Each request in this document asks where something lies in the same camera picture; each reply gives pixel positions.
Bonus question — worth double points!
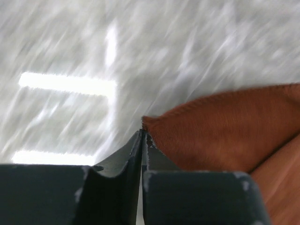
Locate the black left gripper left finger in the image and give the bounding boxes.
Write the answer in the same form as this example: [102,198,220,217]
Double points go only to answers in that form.
[0,131,143,225]

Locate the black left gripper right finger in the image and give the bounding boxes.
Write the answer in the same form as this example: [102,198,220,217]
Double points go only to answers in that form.
[142,134,271,225]

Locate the rust brown towel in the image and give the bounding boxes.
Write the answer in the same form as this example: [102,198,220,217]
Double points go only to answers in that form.
[142,83,300,225]

